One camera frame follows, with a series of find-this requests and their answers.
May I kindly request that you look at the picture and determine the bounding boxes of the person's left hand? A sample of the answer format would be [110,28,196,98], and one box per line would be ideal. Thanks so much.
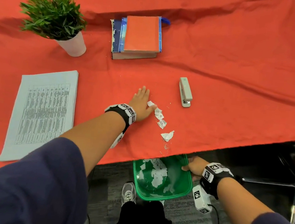
[127,84,160,125]

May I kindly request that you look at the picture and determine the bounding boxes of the person's right hand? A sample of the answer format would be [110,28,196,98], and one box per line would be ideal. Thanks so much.
[180,154,210,184]

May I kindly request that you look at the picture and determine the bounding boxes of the green plastic bin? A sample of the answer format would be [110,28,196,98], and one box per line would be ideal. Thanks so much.
[128,148,197,206]

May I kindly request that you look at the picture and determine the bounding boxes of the heap of torn paper scraps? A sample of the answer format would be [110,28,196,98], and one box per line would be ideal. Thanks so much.
[136,100,185,195]

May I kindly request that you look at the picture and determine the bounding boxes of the pile of printed papers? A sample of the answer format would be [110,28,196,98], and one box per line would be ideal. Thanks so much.
[0,62,80,170]

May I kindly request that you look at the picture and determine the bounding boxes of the person's right forearm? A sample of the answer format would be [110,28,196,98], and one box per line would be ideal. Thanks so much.
[213,176,278,224]

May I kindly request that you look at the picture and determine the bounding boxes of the white stapler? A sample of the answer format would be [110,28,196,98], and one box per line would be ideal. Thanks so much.
[176,76,195,109]

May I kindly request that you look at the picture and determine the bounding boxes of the orange notebook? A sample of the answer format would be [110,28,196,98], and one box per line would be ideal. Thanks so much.
[123,13,165,55]

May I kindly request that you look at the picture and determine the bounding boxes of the dark blue worn book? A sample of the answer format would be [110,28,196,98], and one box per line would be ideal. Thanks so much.
[106,19,161,65]

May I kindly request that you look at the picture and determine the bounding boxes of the black trousers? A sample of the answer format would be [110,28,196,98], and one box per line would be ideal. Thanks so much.
[106,195,188,224]

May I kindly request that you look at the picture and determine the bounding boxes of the red tablecloth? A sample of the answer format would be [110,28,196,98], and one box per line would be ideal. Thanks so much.
[0,0,295,221]

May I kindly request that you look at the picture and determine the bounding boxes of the green plant in white pot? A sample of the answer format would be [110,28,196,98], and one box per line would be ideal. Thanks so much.
[14,0,93,59]

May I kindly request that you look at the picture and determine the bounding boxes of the navy sweatshirt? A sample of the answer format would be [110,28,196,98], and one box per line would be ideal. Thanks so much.
[0,130,295,224]

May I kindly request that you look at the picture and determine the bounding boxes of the black marker wrist strap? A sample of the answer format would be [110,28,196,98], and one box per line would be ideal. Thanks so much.
[198,161,236,202]
[102,101,139,135]

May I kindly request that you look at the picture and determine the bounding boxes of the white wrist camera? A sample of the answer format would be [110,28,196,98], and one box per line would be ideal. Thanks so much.
[109,131,125,151]
[190,184,215,215]

